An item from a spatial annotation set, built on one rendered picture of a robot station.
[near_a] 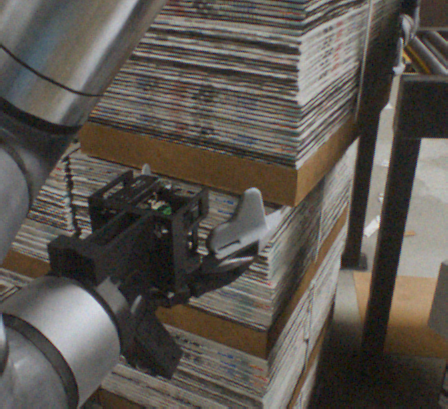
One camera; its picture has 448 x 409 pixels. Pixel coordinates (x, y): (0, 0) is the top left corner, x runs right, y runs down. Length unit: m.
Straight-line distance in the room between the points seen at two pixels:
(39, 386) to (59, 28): 0.18
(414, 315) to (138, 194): 1.47
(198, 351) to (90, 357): 0.46
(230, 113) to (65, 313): 0.29
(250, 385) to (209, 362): 0.06
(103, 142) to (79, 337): 0.38
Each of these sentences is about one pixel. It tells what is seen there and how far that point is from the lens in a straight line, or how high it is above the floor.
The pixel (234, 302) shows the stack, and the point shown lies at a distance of 0.68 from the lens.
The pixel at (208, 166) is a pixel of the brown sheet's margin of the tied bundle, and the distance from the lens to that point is 0.58.
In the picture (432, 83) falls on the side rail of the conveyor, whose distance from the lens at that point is 1.17.
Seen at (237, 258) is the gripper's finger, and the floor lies 0.86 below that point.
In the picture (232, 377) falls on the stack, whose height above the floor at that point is 0.55.
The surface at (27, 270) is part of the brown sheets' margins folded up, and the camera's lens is 0.88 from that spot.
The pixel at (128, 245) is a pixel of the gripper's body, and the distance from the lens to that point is 0.35.
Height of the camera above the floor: 1.11
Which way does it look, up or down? 28 degrees down
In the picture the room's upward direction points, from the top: straight up
